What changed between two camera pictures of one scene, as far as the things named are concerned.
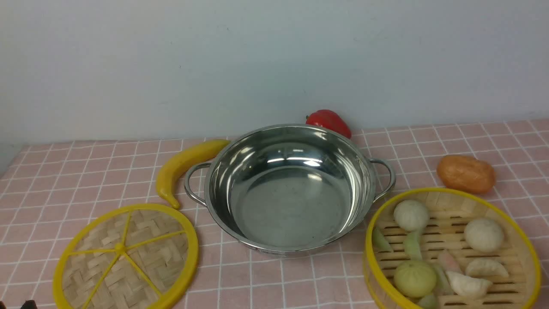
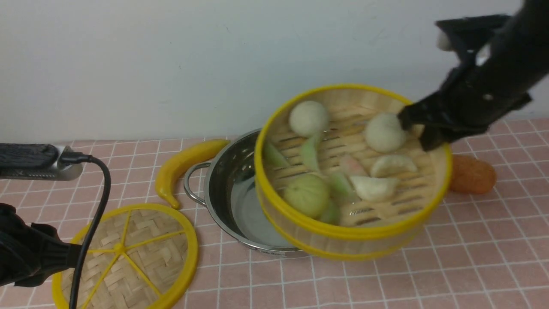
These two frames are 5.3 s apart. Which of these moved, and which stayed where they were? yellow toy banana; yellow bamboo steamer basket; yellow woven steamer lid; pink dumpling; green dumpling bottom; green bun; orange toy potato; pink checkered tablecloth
Moved: pink dumpling; yellow bamboo steamer basket; green bun; green dumpling bottom
Stayed: orange toy potato; yellow toy banana; pink checkered tablecloth; yellow woven steamer lid
